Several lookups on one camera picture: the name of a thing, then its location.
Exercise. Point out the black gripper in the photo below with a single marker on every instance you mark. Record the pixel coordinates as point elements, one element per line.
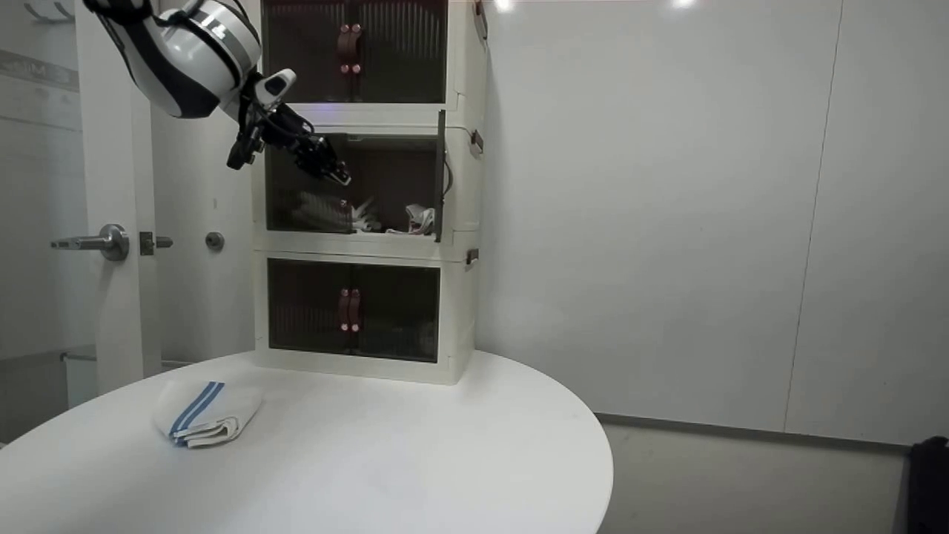
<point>266,121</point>

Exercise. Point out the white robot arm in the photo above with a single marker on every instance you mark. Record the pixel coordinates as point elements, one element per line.
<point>206,55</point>

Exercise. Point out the top smoked cabinet doors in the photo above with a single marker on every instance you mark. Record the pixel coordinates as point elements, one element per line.
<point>359,52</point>

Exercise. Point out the smoked cabinet doors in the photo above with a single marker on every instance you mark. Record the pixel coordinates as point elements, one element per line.
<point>353,311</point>
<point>359,52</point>

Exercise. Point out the white cloth in cabinet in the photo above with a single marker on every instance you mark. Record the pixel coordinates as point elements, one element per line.
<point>414,217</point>

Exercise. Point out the white stacked cabinet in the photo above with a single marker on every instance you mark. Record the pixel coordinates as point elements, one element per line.
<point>389,153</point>

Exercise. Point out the bottom smoked cabinet doors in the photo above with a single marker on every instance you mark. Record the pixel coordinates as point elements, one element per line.
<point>353,311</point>

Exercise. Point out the round silver door knob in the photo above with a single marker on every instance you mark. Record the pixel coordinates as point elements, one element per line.
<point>215,242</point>

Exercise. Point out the white towel with blue stripes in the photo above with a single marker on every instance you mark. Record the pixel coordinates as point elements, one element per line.
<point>203,414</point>

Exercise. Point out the white round table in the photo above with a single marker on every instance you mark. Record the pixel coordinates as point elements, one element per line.
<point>502,450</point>

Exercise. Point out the black object at floor corner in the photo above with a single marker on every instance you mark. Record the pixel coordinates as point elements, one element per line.
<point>929,489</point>

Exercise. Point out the silver door lever handle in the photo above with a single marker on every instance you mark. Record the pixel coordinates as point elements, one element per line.
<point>109,242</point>

